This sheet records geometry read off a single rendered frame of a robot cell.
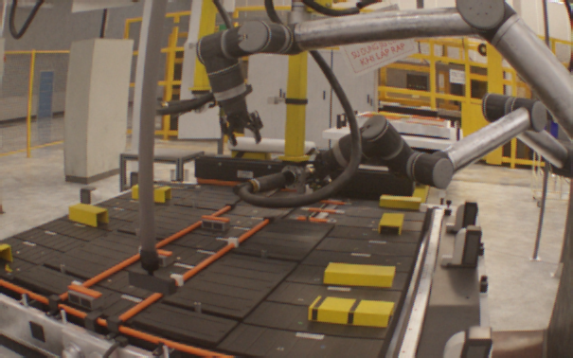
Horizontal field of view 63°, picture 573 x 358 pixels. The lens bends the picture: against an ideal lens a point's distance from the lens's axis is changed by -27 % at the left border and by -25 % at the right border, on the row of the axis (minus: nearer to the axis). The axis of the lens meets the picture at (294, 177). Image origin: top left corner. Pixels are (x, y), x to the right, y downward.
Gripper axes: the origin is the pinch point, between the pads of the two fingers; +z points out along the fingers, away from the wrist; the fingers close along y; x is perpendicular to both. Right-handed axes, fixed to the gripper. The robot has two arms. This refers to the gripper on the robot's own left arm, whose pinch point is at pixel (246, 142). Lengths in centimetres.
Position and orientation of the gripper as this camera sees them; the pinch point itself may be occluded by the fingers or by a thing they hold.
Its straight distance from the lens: 192.7
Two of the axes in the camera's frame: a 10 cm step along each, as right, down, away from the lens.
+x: 4.5, -4.5, 7.7
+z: 2.8, 8.9, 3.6
